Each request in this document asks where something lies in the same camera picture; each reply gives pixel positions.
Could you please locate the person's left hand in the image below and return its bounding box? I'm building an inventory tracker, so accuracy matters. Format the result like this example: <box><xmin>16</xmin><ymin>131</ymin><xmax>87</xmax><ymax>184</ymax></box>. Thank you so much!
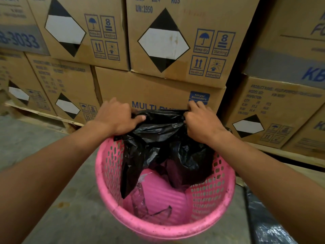
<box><xmin>93</xmin><ymin>97</ymin><xmax>147</xmax><ymax>136</ymax></box>

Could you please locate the person's right hand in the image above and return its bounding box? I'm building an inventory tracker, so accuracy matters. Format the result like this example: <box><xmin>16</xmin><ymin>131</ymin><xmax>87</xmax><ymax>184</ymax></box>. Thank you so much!
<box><xmin>183</xmin><ymin>100</ymin><xmax>227</xmax><ymax>146</ymax></box>

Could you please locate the black plastic garbage bag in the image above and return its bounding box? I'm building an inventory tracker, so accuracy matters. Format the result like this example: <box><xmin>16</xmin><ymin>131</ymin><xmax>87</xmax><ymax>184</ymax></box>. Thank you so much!
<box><xmin>113</xmin><ymin>109</ymin><xmax>217</xmax><ymax>200</ymax></box>

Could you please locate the person's right forearm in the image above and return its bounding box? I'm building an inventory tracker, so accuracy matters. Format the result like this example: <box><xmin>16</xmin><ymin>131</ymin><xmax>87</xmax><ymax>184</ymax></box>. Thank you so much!
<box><xmin>210</xmin><ymin>127</ymin><xmax>325</xmax><ymax>244</ymax></box>

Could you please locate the person's left forearm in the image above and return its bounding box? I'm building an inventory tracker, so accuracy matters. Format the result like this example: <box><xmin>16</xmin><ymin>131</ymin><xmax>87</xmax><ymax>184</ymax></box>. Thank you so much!
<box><xmin>0</xmin><ymin>120</ymin><xmax>113</xmax><ymax>244</ymax></box>

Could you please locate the stack of brown cardboard boxes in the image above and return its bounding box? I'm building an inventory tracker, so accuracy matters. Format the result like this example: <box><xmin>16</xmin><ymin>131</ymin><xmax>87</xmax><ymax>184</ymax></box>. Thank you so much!
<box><xmin>0</xmin><ymin>0</ymin><xmax>325</xmax><ymax>160</ymax></box>

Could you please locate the clear plastic scrap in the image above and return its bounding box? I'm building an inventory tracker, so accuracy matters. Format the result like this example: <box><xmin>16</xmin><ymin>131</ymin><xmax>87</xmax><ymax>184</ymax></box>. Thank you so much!
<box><xmin>131</xmin><ymin>175</ymin><xmax>173</xmax><ymax>219</ymax></box>

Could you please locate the wooden pallet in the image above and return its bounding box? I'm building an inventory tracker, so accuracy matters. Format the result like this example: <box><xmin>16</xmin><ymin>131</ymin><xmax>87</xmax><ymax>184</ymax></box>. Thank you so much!
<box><xmin>245</xmin><ymin>142</ymin><xmax>325</xmax><ymax>168</ymax></box>
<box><xmin>0</xmin><ymin>98</ymin><xmax>85</xmax><ymax>134</ymax></box>

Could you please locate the pink plastic mesh basket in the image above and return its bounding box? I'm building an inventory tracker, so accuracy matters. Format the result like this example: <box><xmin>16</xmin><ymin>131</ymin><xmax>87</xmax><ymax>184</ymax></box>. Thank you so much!
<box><xmin>95</xmin><ymin>137</ymin><xmax>236</xmax><ymax>242</ymax></box>

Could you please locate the black plastic sheet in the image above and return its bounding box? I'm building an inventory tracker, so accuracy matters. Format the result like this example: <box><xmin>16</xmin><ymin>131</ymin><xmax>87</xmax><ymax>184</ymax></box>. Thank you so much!
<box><xmin>243</xmin><ymin>185</ymin><xmax>298</xmax><ymax>244</ymax></box>

